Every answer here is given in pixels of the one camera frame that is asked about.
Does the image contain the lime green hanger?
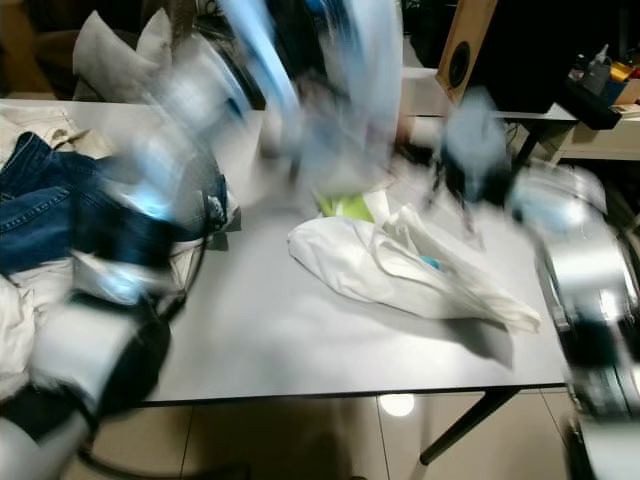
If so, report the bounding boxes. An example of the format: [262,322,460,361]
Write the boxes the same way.
[318,193,371,221]

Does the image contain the white t-shirt with blue spot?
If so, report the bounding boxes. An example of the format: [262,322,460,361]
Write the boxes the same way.
[288,205,543,334]

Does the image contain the beige side table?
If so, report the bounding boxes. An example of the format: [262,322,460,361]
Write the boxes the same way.
[550,100,640,161]

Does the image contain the wooden loudspeaker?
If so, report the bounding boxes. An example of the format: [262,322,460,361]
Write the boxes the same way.
[435,0,499,104]

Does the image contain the black storage box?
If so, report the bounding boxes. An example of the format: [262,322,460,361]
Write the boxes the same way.
[563,75,623,131]

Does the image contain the blue denim jeans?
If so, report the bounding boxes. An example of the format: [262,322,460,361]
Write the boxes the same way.
[0,130,231,276]

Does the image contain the cream jacket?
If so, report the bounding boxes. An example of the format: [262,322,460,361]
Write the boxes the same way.
[0,105,106,166]

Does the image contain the black television screen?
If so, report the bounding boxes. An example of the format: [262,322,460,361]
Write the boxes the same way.
[470,0,640,86]

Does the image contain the small grey bottle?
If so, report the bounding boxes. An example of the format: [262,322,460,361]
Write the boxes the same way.
[585,45,616,96]

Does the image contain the crumpled white garment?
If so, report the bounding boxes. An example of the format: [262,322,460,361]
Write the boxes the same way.
[0,255,81,401]

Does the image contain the dark brown armchair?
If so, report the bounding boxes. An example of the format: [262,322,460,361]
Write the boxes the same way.
[0,0,86,96]

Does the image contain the grey pillow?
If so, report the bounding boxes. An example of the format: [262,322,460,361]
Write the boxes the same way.
[72,10,151,101]
[138,8,176,71]

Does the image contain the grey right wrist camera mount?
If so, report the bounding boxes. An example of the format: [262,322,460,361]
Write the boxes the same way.
[443,88,513,176]

